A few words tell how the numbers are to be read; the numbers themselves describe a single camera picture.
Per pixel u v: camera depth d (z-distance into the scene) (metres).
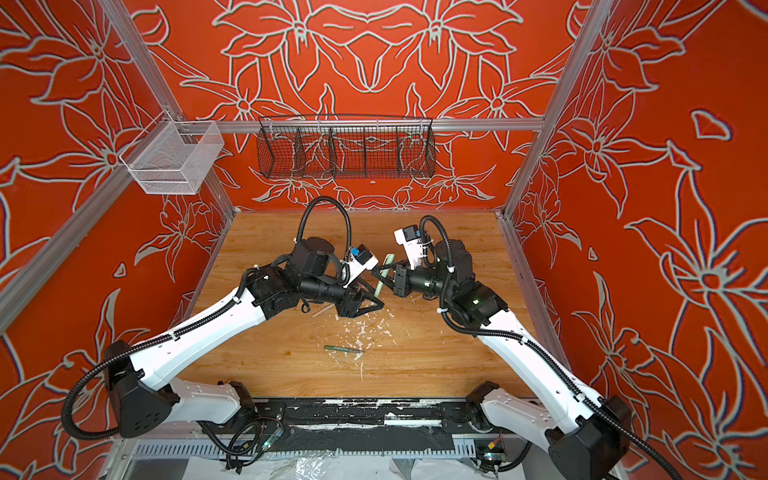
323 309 0.62
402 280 0.57
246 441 0.71
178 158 0.94
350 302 0.58
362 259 0.59
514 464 0.67
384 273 0.64
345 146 1.00
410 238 0.60
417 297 0.95
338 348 0.84
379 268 0.61
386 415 0.74
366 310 0.62
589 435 0.37
